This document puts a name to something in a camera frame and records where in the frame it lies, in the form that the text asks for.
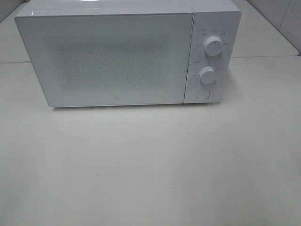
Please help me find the upper white power knob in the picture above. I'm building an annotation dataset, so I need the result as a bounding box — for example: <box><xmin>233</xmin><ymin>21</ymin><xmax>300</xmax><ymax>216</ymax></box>
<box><xmin>204</xmin><ymin>35</ymin><xmax>223</xmax><ymax>57</ymax></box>

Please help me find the white microwave oven body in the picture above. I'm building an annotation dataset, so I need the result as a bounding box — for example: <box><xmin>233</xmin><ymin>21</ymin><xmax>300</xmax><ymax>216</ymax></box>
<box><xmin>15</xmin><ymin>0</ymin><xmax>241</xmax><ymax>104</ymax></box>

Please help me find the round white door button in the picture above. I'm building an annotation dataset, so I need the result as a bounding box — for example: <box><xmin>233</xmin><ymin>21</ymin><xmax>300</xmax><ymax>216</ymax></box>
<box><xmin>196</xmin><ymin>89</ymin><xmax>210</xmax><ymax>101</ymax></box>

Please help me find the white microwave door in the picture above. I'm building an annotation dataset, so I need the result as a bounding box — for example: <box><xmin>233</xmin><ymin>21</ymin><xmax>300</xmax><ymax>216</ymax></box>
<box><xmin>16</xmin><ymin>13</ymin><xmax>193</xmax><ymax>107</ymax></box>

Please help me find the white timer knob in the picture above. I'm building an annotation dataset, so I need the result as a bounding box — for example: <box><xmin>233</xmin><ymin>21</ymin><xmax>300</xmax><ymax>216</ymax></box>
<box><xmin>198</xmin><ymin>67</ymin><xmax>217</xmax><ymax>84</ymax></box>

